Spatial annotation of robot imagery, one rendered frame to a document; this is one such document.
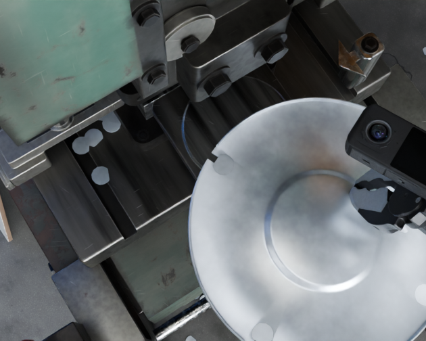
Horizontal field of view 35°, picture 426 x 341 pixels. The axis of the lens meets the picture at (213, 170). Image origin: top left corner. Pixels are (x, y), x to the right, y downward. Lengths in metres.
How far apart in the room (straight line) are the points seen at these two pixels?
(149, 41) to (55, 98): 0.07
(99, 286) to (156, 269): 0.07
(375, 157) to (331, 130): 0.18
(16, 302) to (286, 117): 0.94
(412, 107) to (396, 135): 0.36
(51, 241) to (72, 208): 0.10
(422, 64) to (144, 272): 1.05
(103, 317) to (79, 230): 0.12
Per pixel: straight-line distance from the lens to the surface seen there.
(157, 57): 0.48
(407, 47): 1.72
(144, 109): 0.76
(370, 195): 0.68
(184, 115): 0.74
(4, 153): 0.79
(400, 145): 0.58
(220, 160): 0.71
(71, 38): 0.37
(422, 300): 0.76
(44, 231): 0.90
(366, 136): 0.57
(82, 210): 0.80
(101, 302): 0.85
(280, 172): 0.72
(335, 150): 0.74
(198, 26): 0.53
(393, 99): 0.94
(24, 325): 1.53
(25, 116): 0.42
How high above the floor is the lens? 1.48
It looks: 75 degrees down
